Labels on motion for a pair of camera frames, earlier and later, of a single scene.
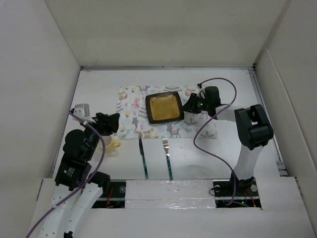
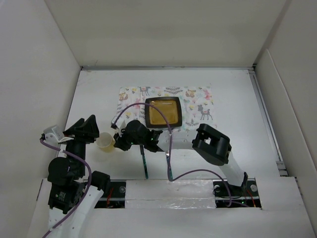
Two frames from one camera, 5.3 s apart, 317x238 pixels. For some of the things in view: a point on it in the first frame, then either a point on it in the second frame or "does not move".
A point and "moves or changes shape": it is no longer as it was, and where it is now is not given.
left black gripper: [108, 123] to [86, 130]
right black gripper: [190, 105] to [120, 141]
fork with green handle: [165, 143] does not move
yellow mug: [110, 144] does not move
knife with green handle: [144, 165] does not move
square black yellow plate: [164, 107] moves or changes shape
